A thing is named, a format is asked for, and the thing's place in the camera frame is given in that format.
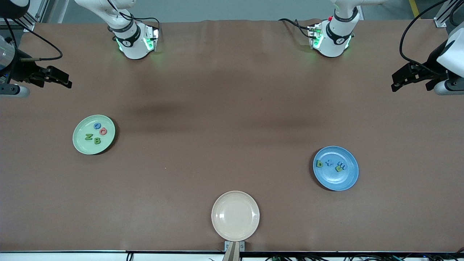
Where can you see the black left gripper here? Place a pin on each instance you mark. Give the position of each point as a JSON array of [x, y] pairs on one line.
[[432, 62]]

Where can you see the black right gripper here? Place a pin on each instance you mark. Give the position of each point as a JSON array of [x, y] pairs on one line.
[[20, 69]]

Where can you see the green capital letter N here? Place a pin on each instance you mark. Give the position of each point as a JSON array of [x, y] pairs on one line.
[[88, 137]]

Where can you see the pink capital letter Q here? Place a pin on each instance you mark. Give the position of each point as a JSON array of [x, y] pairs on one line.
[[100, 131]]

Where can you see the green capital letter B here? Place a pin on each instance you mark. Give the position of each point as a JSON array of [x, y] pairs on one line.
[[97, 141]]

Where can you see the blue small letter m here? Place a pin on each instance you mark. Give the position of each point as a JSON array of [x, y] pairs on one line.
[[344, 166]]

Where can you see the green small letter n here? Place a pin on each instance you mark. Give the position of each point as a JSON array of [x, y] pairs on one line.
[[338, 169]]

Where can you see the blue small letter x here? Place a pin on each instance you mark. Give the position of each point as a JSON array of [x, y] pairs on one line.
[[329, 162]]

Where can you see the green small letter b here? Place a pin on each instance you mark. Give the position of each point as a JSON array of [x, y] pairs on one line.
[[317, 163]]

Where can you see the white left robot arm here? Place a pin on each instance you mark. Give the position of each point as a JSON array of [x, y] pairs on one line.
[[335, 45]]

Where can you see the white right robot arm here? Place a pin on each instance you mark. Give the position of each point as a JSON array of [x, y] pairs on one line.
[[134, 47]]

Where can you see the green plate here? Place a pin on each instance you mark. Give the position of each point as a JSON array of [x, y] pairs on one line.
[[83, 127]]

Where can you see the silver base connector plate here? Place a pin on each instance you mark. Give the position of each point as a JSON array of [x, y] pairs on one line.
[[154, 36], [312, 36]]

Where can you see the blue plate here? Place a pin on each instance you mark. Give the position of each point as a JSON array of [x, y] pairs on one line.
[[335, 181]]

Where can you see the brown table mat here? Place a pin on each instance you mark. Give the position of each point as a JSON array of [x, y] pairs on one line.
[[232, 90]]

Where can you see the beige plate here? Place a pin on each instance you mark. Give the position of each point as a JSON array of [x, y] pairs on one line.
[[235, 217]]

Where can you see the aluminium frame extrusion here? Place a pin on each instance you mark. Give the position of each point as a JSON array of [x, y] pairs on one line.
[[42, 9], [29, 25], [440, 20]]

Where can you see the table edge rail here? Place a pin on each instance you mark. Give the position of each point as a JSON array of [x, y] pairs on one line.
[[72, 256]]

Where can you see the grey metal bracket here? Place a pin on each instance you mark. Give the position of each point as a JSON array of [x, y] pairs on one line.
[[242, 246]]

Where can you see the tan camera post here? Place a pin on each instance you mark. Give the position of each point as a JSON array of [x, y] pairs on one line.
[[232, 253]]

